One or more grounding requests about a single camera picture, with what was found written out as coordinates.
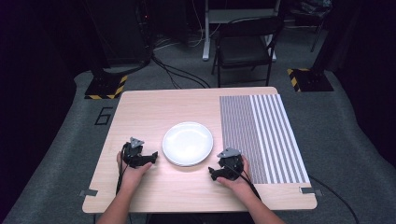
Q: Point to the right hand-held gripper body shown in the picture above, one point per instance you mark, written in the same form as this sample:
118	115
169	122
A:
232	165

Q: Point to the white round plate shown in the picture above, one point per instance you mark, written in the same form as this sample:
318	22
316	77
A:
187	144

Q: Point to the black folding chair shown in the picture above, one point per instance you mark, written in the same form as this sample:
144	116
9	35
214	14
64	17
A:
246	46

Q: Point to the white desk frame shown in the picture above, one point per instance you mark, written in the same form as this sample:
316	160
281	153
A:
236	14

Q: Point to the black equipment cabinet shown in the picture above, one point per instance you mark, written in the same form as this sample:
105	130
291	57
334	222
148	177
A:
124	31

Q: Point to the grey white striped mat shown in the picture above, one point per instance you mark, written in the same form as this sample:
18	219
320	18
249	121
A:
264	137

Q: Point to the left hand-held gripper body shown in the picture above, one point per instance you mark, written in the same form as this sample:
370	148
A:
134	155

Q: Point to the black yellow striped stand base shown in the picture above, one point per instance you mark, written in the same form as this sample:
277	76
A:
104	88
311	81

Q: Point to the person's right hand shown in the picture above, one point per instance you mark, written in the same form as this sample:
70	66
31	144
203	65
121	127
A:
241	185

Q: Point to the person's left hand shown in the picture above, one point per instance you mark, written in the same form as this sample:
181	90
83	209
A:
130	179

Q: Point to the grey tape piece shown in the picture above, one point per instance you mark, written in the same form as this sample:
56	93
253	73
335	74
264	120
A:
88	193
309	190

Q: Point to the dark metal stand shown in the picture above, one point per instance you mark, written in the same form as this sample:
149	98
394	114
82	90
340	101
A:
311	18

